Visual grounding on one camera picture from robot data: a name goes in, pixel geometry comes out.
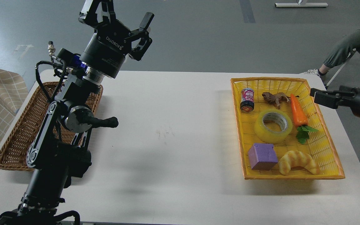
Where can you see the yellow plastic basket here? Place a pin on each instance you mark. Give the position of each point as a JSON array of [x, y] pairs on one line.
[[319, 146]]

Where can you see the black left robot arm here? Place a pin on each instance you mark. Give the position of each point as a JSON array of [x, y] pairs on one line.
[[60, 148]]

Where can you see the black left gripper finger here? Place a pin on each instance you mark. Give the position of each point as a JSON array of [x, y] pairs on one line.
[[138, 41], [97, 13]]

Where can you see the small soda can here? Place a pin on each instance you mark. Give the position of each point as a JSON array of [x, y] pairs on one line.
[[247, 100]]

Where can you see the toy croissant bread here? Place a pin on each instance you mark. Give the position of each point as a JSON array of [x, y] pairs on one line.
[[293, 158]]

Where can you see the brown wicker basket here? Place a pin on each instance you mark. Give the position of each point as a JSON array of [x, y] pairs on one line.
[[14, 150]]

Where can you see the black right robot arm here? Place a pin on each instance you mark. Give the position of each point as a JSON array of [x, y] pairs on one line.
[[343, 97]]

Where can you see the yellow tape roll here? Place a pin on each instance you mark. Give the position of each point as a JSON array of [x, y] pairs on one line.
[[272, 126]]

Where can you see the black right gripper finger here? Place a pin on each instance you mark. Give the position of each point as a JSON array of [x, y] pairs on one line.
[[334, 99]]

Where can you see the brown toy animal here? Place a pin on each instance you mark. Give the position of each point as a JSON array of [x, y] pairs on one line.
[[275, 99]]

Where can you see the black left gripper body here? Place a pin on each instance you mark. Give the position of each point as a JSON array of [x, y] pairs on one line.
[[106, 50]]

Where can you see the orange toy carrot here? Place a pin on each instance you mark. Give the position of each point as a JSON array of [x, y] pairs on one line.
[[300, 121]]

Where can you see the seated person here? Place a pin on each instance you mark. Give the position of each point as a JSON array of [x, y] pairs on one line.
[[337, 55]]

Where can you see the purple cube block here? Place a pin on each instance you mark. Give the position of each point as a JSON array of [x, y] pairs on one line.
[[262, 156]]

